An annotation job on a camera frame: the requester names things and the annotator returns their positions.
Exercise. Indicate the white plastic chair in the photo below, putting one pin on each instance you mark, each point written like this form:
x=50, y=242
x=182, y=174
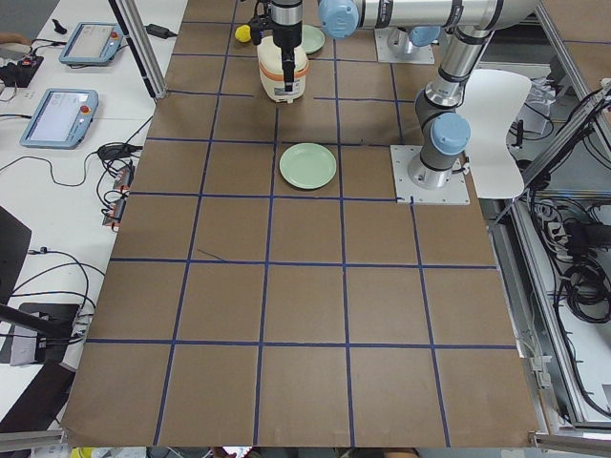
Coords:
x=492, y=100

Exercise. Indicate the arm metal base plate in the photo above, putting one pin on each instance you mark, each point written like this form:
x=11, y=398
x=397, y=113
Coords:
x=414, y=183
x=411, y=45

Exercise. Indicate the near blue teach pendant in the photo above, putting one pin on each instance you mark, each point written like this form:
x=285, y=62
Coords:
x=61, y=119

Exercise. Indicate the yellow toy bell pepper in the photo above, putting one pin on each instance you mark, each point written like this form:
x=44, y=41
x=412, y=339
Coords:
x=243, y=33

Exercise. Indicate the green plate near rice cooker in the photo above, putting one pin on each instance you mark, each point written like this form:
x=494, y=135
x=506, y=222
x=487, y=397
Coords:
x=313, y=39

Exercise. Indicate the aluminium frame post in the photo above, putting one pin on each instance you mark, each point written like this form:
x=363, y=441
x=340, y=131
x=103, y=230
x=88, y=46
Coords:
x=130, y=23

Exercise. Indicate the black camera stand base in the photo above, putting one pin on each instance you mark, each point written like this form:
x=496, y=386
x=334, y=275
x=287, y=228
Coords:
x=39, y=332

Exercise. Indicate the blue teach pendant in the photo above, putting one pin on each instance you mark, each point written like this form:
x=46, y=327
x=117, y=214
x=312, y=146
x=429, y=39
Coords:
x=92, y=44
x=61, y=119

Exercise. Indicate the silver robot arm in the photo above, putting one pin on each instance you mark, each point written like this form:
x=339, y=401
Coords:
x=338, y=18
x=473, y=23

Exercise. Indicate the brown paper table cover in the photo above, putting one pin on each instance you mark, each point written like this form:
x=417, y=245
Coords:
x=240, y=310

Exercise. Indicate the far blue teach pendant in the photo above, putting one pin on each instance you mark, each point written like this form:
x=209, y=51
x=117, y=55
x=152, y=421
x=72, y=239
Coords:
x=92, y=44

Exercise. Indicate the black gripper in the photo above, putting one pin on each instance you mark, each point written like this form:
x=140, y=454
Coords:
x=287, y=28

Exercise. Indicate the black power adapter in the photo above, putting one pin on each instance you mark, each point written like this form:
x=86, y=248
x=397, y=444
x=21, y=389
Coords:
x=159, y=31

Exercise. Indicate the white rice cooker orange handle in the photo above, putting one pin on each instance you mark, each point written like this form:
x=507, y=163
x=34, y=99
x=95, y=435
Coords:
x=272, y=74

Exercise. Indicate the green plate near arm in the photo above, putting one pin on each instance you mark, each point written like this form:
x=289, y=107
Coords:
x=308, y=166

